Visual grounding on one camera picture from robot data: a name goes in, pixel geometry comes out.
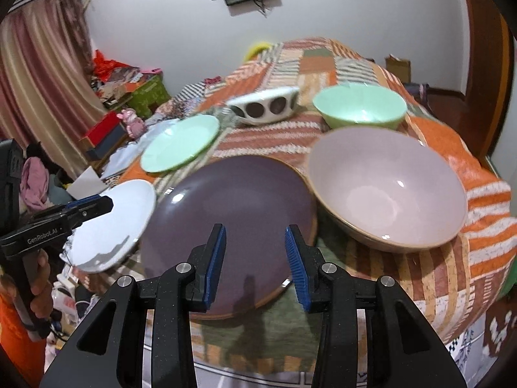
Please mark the brown wooden door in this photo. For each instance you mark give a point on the brown wooden door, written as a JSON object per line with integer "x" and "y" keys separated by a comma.
{"x": 490, "y": 74}

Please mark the dark blue box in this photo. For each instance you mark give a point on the dark blue box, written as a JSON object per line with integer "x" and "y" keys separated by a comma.
{"x": 98, "y": 151}

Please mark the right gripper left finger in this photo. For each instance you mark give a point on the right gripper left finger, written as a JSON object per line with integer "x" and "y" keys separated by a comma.
{"x": 106, "y": 349}

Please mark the red plastic bag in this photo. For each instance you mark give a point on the red plastic bag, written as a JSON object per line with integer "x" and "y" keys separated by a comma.
{"x": 103, "y": 68}

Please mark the red gift box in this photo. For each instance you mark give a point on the red gift box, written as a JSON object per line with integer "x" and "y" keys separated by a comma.
{"x": 98, "y": 132}

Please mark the striped brown curtain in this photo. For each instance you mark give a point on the striped brown curtain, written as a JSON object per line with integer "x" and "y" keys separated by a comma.
{"x": 46, "y": 68}

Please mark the pink rabbit figurine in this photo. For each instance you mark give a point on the pink rabbit figurine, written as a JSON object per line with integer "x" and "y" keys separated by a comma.
{"x": 134, "y": 125}

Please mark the green storage box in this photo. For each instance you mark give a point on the green storage box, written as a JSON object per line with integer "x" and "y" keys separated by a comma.
{"x": 148, "y": 97}

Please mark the white ceramic plate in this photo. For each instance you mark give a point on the white ceramic plate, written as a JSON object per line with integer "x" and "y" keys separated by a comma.
{"x": 107, "y": 240}

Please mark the brown cardboard box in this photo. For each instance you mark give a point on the brown cardboard box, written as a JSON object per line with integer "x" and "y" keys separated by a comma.
{"x": 401, "y": 68}

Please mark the purple ceramic plate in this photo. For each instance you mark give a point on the purple ceramic plate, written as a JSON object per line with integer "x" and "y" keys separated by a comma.
{"x": 256, "y": 198}

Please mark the white bowl black dots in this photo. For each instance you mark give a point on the white bowl black dots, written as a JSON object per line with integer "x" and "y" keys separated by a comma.
{"x": 266, "y": 106}

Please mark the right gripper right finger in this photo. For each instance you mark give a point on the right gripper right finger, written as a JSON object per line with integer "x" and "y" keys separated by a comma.
{"x": 403, "y": 350}

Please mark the pink ceramic bowl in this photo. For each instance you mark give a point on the pink ceramic bowl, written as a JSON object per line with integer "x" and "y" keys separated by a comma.
{"x": 386, "y": 189}

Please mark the mint green bowl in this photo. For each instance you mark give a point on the mint green bowl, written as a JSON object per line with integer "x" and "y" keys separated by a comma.
{"x": 359, "y": 104}

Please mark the mint green plate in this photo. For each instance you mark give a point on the mint green plate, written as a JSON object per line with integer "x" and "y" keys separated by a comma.
{"x": 179, "y": 143}

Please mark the white folded cloth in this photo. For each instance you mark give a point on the white folded cloth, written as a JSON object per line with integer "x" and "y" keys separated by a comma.
{"x": 123, "y": 157}

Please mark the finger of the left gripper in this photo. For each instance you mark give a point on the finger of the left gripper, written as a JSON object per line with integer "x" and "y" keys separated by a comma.
{"x": 79, "y": 211}

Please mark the checkered patchwork quilt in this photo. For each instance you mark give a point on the checkered patchwork quilt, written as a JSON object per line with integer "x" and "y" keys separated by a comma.
{"x": 191, "y": 96}

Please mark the person's left hand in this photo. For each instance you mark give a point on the person's left hand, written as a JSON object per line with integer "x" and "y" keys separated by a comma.
{"x": 42, "y": 304}

